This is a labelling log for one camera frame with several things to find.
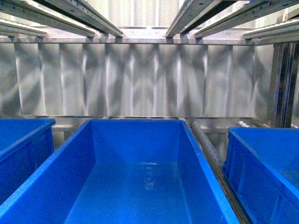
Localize blue plastic bin, buttons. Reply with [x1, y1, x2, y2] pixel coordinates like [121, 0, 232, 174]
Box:
[0, 118, 56, 203]

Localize blue plastic bin, middle empty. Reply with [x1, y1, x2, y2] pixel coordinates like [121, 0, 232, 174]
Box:
[0, 120, 238, 224]

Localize roller track between bins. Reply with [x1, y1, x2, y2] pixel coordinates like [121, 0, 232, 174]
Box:
[190, 121, 252, 224]

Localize blue plastic bin, right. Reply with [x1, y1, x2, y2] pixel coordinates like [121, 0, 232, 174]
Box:
[222, 127, 299, 224]

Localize overhead metal rails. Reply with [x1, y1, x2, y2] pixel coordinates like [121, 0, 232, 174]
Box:
[0, 0, 299, 46]

